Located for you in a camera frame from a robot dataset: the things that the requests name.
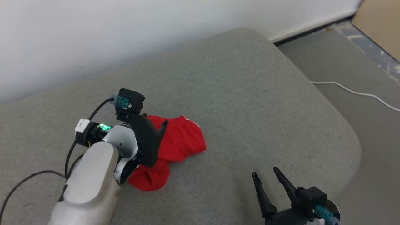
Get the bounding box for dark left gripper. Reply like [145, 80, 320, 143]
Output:
[125, 112, 169, 167]

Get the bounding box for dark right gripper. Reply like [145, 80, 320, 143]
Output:
[252, 167, 317, 225]

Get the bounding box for red shorts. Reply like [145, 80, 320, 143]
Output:
[127, 115, 207, 192]

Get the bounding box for black skirting strip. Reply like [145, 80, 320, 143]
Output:
[273, 14, 355, 47]

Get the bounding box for tan board panel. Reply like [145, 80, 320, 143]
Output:
[351, 0, 400, 60]

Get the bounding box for white cable label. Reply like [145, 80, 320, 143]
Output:
[75, 119, 91, 133]

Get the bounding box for white floor cable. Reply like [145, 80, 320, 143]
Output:
[311, 81, 400, 112]

